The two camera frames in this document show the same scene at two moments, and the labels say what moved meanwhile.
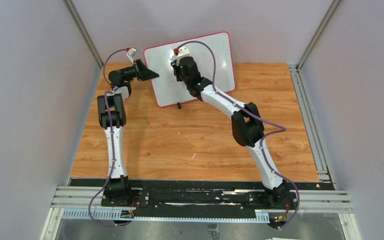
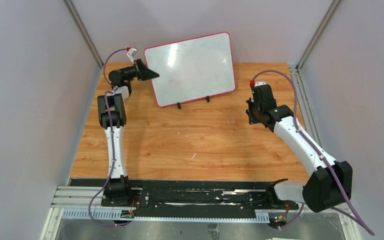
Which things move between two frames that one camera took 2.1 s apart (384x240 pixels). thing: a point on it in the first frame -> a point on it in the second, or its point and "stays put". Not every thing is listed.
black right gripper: [175, 66] -> [252, 112]
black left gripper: [138, 70] stays put
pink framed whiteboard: [169, 91] stays put
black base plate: [278, 196] stays put
